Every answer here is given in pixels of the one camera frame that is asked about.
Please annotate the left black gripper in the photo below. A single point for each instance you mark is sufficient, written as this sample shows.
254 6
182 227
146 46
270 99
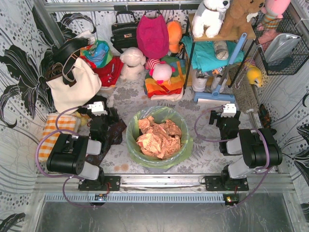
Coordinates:
112 113

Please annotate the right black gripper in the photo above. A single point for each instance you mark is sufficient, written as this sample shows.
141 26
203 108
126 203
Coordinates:
214 117

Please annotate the green trash bag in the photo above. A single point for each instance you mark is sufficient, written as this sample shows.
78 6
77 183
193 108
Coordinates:
160 115

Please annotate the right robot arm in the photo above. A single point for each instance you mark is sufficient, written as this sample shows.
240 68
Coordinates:
257 148

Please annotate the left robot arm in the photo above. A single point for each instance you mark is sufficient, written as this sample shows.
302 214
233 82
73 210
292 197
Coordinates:
82 155

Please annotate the cream canvas tote bag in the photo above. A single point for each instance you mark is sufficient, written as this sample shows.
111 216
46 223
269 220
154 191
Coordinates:
85 87

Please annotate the blue trash bin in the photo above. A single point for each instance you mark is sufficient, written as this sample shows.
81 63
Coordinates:
157 166

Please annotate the magenta knit bag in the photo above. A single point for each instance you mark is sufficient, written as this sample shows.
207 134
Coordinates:
153 37

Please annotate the brown floral necktie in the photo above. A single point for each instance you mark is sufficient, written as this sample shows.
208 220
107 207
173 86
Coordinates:
113 136

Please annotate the orange checkered towel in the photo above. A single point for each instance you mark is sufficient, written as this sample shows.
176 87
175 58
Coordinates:
67 122

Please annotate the red cloth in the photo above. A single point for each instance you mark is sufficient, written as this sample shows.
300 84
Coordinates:
110 73

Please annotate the yellow duck plush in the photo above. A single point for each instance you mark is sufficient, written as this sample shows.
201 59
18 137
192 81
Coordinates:
253 73

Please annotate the rainbow striped cloth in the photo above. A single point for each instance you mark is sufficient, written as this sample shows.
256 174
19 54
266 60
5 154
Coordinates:
173 86

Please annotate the colorful silk scarf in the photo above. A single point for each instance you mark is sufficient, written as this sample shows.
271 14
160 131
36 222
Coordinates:
97 55

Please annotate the white fluffy plush toy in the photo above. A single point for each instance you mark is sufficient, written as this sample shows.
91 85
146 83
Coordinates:
134 61

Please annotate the teal folded cloth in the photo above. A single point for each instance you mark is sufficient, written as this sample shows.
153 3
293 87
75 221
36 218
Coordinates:
204 58

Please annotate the pink pig plush toy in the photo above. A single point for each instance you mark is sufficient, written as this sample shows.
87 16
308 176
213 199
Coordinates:
159 70

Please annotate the black leather handbag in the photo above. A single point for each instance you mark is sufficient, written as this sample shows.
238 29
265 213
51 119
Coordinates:
124 35

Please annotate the silver foil pouch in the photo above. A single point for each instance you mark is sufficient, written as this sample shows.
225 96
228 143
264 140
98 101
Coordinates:
281 46

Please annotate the brown bear plush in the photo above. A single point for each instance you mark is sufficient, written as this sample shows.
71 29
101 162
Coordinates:
236 16

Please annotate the orange plush toy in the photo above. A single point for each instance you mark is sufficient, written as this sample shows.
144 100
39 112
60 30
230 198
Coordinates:
175 35

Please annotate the white dog plush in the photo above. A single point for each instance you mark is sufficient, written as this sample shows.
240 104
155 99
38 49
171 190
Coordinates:
209 18

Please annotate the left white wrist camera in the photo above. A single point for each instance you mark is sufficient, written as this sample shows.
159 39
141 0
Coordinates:
97 108

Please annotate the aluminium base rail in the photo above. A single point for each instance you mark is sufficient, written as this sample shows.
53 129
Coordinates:
169 183

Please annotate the black wire basket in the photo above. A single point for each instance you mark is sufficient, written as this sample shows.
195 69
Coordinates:
290 64

